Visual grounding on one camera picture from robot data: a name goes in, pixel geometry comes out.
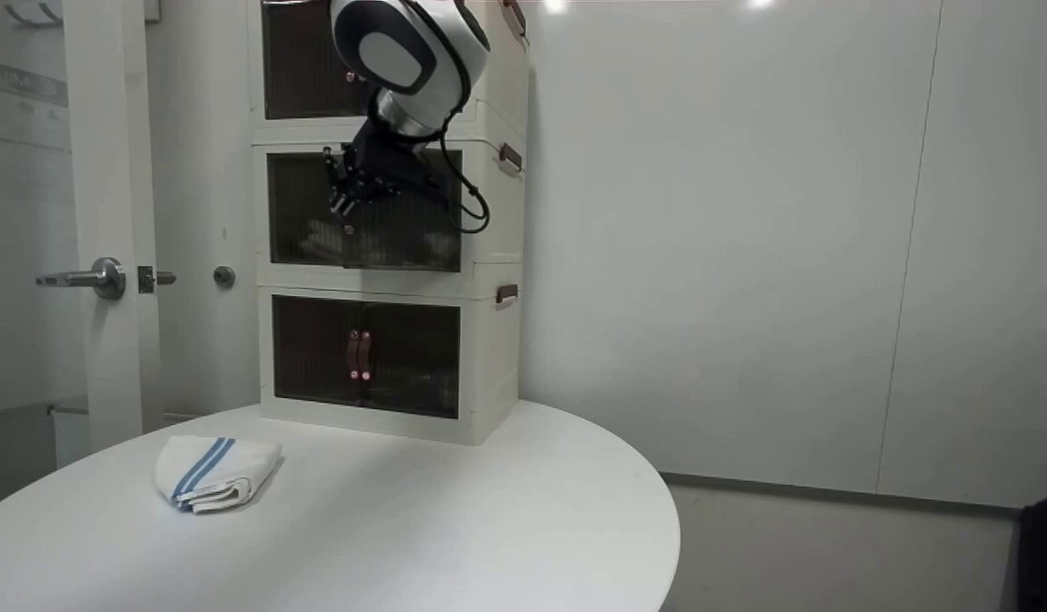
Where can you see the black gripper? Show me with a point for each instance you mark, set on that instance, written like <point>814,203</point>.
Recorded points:
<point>390,159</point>

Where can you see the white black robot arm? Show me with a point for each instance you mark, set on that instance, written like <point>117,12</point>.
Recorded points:
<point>418,57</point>

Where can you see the white three-tier storage cabinet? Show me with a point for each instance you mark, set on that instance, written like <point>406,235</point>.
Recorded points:
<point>491,248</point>

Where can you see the metal door latch plate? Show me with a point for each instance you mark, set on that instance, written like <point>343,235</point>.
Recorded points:
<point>150,278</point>

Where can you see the white room door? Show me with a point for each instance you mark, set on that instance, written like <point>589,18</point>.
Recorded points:
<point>109,146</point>

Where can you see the small round metal knob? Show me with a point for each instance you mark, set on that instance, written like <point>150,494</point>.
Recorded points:
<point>227,278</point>

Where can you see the white towel with blue stripes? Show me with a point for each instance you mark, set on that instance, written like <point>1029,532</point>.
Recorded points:
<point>217,470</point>

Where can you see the black floor object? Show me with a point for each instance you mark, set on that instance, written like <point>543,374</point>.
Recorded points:
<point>1044,561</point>

